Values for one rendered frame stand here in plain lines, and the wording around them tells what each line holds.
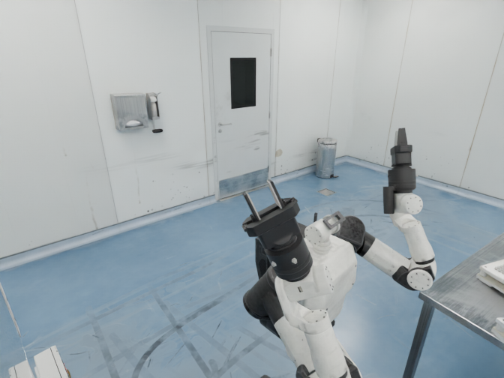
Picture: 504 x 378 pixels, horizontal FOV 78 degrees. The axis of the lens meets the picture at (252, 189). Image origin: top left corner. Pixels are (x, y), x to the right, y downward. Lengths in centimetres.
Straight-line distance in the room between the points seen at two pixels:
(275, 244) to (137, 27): 311
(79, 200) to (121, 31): 169
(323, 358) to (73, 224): 322
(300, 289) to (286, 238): 13
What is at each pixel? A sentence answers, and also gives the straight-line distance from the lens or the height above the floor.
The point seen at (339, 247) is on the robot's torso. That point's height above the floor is 125.
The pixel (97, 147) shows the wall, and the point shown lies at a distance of 350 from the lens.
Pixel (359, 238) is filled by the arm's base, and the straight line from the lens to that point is 121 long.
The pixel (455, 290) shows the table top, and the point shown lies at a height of 86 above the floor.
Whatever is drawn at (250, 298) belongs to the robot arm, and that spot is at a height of 119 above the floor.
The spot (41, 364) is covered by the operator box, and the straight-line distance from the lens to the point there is 108.
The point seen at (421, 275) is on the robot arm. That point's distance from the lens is 124.
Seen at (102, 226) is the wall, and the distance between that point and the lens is 379.
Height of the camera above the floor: 184
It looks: 23 degrees down
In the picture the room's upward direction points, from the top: straight up
